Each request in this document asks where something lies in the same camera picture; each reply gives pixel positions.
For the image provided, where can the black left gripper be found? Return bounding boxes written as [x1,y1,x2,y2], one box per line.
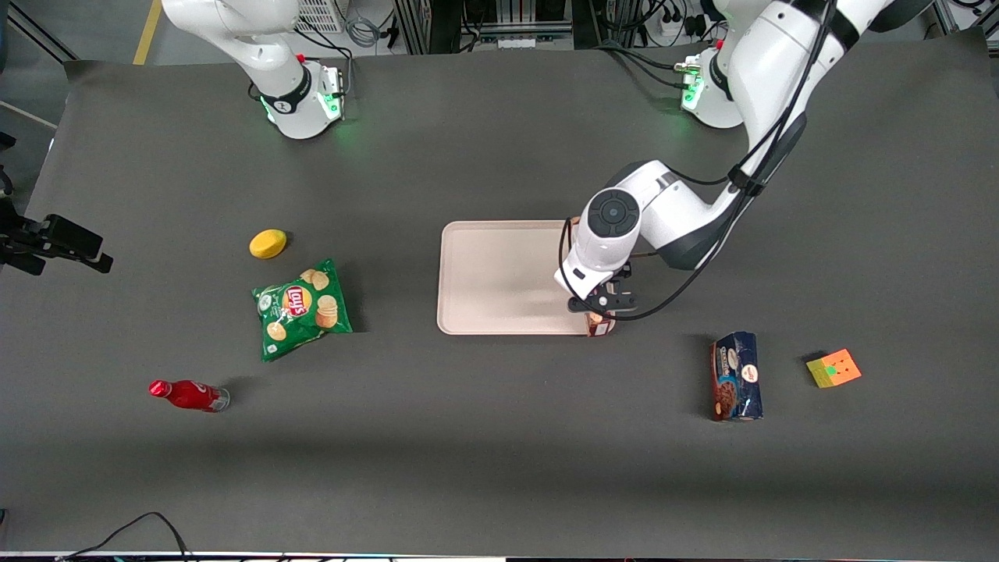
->
[567,264,640,315]

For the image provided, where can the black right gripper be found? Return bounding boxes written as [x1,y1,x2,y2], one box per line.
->
[0,199,115,276]

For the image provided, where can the red cookie box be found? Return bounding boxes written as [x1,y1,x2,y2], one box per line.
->
[570,216,617,338]

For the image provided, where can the pale pink plastic tray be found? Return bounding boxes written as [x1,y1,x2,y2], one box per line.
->
[436,220,617,336]

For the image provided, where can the blue cookie box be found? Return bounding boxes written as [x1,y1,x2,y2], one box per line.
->
[710,332,764,423]

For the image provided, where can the white perforated box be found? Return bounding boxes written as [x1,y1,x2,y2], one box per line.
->
[297,0,346,34]

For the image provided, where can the red soda bottle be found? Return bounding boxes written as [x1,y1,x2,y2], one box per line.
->
[148,379,231,414]

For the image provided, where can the yellow lemon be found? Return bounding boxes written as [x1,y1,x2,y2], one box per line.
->
[249,229,288,260]

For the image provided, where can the dark grey table mat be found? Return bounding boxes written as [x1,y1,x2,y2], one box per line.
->
[0,30,999,560]

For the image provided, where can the green chips bag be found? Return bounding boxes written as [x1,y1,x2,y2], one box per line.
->
[251,258,354,363]

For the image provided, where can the colourful puzzle cube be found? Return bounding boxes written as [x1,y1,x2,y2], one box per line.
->
[806,348,862,389]

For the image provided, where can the white power strip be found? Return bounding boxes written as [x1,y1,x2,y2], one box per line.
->
[658,9,709,41]

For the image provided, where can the dark equipment rack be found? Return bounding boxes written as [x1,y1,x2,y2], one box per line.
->
[394,0,582,55]

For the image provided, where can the black left base cables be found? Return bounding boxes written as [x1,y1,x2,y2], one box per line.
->
[595,41,703,91]

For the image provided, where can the black base cables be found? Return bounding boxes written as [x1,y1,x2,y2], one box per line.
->
[295,19,357,88]
[595,41,703,91]

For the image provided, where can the thin black floor cable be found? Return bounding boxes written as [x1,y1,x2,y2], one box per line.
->
[56,512,192,562]

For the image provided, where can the black right base cables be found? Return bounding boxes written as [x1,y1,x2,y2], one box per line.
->
[295,19,357,88]

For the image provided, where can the coiled grey cable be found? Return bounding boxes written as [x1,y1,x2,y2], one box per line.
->
[345,14,383,49]

